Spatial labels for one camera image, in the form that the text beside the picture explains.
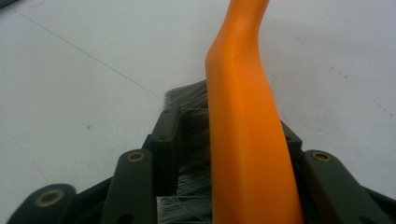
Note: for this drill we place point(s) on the orange brush with grey bristles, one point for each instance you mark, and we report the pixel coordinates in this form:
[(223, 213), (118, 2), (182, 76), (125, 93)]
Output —
[(249, 130)]

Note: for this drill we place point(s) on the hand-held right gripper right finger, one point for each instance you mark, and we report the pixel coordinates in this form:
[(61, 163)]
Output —
[(292, 141)]

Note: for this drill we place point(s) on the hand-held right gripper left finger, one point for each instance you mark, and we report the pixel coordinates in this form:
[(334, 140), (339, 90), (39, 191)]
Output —
[(166, 149)]

